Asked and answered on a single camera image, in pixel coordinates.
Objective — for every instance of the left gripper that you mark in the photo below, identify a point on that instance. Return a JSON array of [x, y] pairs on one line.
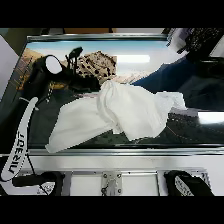
[[86, 84]]

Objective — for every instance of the white garment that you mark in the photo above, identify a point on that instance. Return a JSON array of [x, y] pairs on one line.
[[133, 106]]

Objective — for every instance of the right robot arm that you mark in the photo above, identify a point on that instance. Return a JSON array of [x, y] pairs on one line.
[[186, 184]]

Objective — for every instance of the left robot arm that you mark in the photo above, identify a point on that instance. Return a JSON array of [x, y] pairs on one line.
[[36, 80]]

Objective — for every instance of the dark blue garment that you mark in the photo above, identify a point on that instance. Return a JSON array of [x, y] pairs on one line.
[[173, 78]]

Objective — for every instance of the black spotted garment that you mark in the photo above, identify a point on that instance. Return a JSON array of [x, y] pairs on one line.
[[203, 37]]

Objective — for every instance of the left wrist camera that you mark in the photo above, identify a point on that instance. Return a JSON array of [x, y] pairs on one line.
[[76, 52]]

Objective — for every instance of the silver frame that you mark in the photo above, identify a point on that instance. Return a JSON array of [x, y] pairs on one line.
[[113, 151]]

